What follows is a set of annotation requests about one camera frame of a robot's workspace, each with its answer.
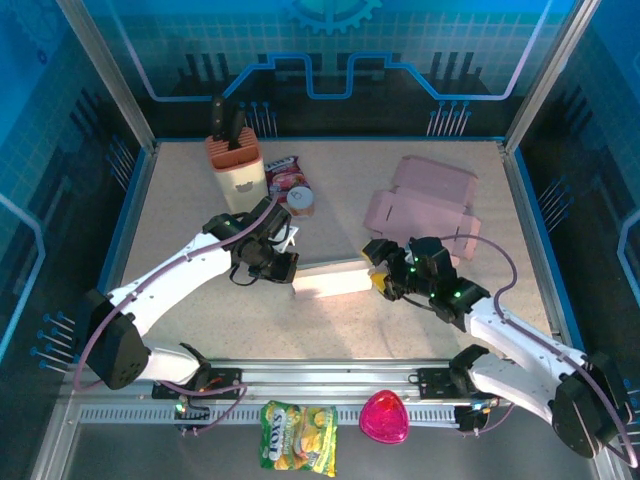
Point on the white paper box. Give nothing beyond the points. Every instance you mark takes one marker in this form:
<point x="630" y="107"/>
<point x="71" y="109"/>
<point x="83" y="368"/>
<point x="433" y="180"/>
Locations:
<point x="332" y="280"/>

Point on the pink paper box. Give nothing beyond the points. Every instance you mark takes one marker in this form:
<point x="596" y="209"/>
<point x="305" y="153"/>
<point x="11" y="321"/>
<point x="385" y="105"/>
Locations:
<point x="430" y="205"/>

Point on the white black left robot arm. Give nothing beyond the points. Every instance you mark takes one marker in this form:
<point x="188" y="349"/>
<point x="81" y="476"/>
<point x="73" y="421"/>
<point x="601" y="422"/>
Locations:
<point x="165" y="280"/>

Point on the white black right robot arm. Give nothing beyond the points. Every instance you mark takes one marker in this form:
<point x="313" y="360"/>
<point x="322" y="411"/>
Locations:
<point x="525" y="345"/>

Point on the small tin can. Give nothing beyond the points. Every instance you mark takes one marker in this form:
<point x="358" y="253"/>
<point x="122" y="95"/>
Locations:
<point x="301" y="202"/>

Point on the beige knife block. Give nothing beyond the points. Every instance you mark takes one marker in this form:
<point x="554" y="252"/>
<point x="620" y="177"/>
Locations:
<point x="240" y="175"/>

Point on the red candy bag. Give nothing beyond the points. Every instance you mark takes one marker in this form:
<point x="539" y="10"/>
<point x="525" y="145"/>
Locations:
<point x="287" y="175"/>

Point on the pink triangular plastic container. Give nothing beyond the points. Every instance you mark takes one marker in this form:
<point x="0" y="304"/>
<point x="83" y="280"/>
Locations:
<point x="384" y="417"/>

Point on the black controller board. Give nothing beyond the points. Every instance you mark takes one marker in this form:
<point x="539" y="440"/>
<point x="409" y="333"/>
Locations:
<point x="192" y="412"/>
<point x="467" y="417"/>

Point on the yellow green candy bag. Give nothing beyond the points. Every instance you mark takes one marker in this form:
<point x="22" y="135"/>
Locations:
<point x="300" y="437"/>

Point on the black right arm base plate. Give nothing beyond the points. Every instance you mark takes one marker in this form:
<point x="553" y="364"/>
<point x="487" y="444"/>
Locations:
<point x="432" y="382"/>

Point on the aluminium front rail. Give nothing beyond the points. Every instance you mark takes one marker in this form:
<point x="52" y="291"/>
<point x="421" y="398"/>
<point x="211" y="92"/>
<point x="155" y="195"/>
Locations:
<point x="325" y="380"/>

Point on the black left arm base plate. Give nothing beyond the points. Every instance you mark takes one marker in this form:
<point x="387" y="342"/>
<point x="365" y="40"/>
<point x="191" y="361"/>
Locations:
<point x="227" y="382"/>

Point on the aluminium frame post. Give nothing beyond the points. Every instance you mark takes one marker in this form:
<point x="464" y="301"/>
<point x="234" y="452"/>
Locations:
<point x="542" y="85"/>
<point x="110" y="85"/>

